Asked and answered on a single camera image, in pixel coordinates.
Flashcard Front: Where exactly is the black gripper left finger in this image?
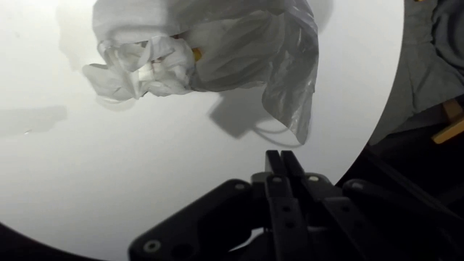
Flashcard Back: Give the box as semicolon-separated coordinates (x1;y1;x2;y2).
128;149;311;261

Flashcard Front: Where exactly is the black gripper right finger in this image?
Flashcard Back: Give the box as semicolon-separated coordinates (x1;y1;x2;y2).
280;149;464;261

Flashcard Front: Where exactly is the white plastic bag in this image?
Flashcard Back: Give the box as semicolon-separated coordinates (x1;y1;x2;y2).
80;0;322;148

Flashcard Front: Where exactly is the grey armchair with wooden armrests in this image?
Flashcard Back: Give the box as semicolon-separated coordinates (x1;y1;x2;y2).
369;0;464;146

